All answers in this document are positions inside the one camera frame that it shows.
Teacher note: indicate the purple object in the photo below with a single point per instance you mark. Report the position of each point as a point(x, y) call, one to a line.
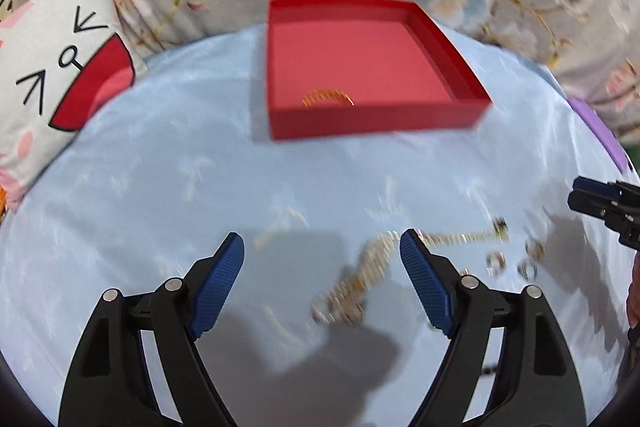
point(597, 129)

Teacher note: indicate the light blue palm-print sheet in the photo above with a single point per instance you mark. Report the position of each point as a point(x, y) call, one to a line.
point(175, 187)

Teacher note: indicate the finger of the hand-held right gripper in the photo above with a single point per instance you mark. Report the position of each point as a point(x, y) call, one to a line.
point(592, 205)
point(600, 185)

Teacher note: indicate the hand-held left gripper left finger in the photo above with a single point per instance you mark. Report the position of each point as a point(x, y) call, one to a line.
point(220, 282)

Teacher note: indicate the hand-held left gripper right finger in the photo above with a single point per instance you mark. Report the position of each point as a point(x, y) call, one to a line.
point(424, 282)

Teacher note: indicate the cat face pillow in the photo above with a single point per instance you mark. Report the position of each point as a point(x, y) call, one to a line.
point(50, 72)

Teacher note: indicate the red cardboard box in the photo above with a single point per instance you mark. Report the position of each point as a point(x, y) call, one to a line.
point(360, 57)

